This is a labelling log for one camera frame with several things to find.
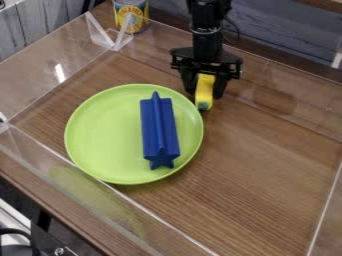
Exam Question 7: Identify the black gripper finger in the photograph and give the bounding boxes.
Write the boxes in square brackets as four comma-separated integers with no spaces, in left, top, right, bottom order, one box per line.
[181,67,197,94]
[213,73,229,99]

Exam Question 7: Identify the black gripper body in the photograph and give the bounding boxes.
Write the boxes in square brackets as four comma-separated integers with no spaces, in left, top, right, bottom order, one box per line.
[170,47,244,79]

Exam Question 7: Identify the black cable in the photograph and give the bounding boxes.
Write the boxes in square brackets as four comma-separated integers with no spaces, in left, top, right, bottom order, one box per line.
[0,227,42,256]

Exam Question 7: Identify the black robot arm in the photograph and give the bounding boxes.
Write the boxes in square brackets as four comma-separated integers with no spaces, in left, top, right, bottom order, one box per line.
[170,0,244,99]

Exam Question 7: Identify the clear acrylic tray wall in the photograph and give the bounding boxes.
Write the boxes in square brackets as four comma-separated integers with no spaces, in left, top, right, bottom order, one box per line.
[0,11,342,256]

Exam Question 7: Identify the blue star-shaped block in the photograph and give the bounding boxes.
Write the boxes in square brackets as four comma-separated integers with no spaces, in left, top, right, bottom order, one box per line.
[141,92,181,170]

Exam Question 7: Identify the yellow blue tin can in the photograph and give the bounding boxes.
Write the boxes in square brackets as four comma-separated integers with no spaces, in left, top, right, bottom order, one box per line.
[113,0,150,33]

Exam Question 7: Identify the yellow toy banana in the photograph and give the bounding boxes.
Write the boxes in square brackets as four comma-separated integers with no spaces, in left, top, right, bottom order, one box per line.
[195,74,215,111]

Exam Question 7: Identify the green round plate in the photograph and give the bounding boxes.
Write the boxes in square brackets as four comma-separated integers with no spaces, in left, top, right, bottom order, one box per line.
[65,84,205,185]

